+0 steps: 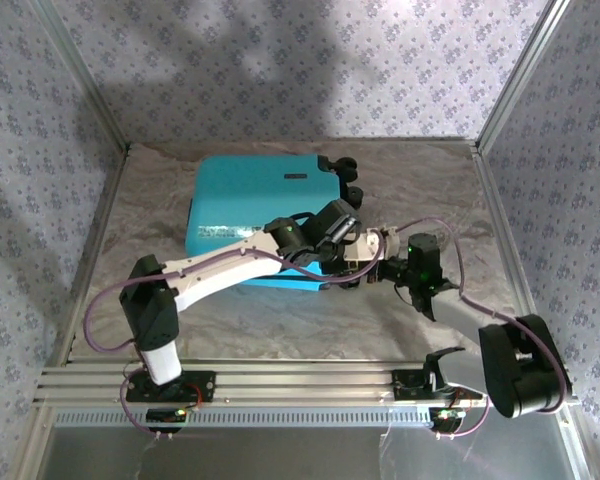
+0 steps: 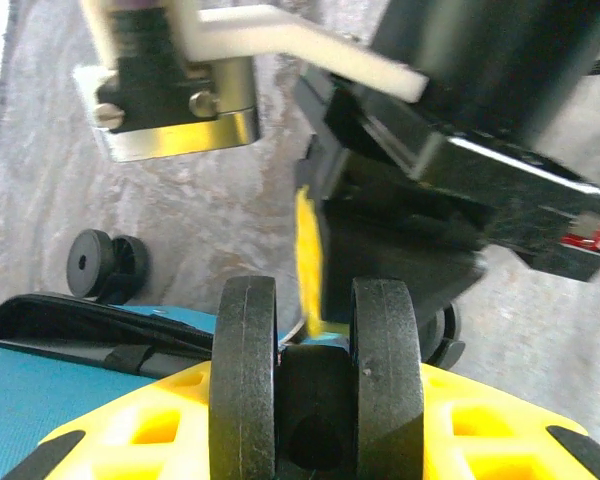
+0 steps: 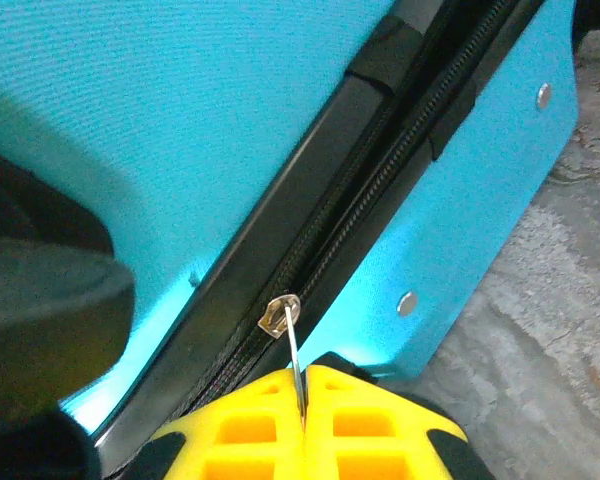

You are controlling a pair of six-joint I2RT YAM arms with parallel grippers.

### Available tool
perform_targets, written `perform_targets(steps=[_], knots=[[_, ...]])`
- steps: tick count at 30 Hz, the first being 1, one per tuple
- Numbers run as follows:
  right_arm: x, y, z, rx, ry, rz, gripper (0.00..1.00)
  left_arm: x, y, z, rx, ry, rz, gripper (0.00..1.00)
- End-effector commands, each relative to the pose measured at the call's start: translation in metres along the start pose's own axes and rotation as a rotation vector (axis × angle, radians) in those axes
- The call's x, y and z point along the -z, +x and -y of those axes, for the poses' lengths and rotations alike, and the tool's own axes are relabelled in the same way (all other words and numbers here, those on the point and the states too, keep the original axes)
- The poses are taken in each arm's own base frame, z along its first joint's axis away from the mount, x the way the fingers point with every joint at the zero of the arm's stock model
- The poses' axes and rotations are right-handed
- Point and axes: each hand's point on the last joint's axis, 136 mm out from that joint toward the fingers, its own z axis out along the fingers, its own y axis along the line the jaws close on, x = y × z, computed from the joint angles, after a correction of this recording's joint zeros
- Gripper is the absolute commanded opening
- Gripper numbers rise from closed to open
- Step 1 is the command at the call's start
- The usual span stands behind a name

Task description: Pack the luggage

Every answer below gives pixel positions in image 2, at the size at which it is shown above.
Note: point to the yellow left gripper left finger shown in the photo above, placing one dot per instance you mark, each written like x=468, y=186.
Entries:
x=145, y=425

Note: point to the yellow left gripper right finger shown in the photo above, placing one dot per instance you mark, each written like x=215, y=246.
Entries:
x=495, y=430

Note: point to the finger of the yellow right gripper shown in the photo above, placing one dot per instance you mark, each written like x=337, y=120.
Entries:
x=310, y=260

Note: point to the blue wheeled suitcase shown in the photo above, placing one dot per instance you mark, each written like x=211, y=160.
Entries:
x=40, y=390

